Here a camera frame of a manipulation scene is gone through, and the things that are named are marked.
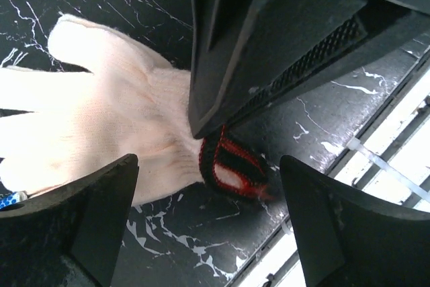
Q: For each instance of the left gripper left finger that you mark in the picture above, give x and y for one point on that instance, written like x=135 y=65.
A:
x=70 y=236

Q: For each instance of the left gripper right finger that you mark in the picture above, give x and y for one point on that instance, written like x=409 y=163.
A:
x=346 y=237

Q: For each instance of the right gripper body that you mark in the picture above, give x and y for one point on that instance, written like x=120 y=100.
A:
x=248 y=55

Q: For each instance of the cream rubber glove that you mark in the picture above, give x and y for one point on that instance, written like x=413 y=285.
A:
x=125 y=98

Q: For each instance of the blue dotted glove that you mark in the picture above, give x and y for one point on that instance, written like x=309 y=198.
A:
x=12 y=201

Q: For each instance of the aluminium front rail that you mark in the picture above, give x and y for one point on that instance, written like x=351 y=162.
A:
x=384 y=104

